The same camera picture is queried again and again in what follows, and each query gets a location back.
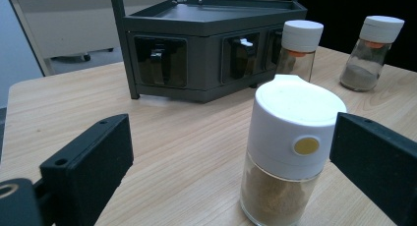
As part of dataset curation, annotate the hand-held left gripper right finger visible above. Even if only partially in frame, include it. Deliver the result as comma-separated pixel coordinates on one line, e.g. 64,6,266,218
328,112,417,226

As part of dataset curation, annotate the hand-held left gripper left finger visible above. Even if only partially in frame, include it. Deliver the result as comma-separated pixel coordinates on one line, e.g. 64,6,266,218
38,113,135,226

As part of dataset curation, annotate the spice jar with brown powder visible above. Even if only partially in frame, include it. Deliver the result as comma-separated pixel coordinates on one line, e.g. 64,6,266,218
239,74,347,226

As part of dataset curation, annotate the spice jar with grey powder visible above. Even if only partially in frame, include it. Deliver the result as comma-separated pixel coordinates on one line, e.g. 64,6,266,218
339,15,405,92

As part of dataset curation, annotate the spice jar with orange powder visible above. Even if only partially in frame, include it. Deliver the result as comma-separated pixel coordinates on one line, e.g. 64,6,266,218
274,20,325,84

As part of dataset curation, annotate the dark grey spice rack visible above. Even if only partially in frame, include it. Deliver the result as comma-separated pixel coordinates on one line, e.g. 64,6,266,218
109,0,308,104

